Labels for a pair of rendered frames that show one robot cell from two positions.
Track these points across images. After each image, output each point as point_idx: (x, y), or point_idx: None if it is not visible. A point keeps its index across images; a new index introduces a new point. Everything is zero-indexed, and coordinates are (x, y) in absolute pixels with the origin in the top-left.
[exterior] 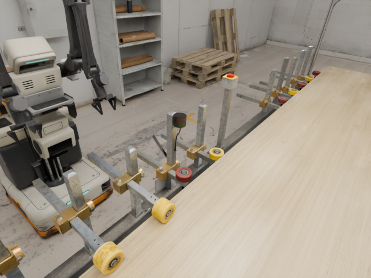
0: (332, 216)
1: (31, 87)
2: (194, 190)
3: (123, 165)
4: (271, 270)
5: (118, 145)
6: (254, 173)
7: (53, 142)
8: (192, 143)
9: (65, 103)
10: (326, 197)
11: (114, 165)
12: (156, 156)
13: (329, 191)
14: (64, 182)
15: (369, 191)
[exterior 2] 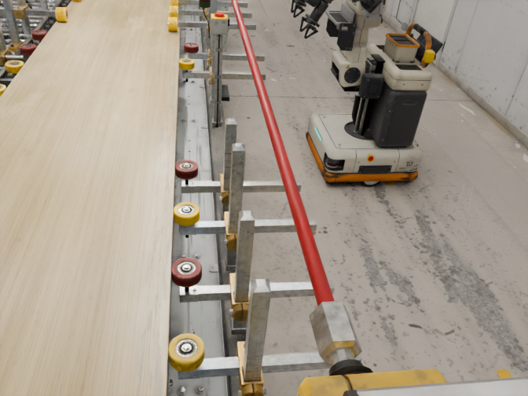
0: (67, 55)
1: (349, 0)
2: (171, 42)
3: (381, 218)
4: (99, 32)
5: (445, 238)
6: (140, 59)
7: (334, 60)
8: (380, 329)
9: (333, 22)
10: (72, 62)
11: (390, 212)
12: (377, 258)
13: (71, 66)
14: (345, 130)
15: (32, 75)
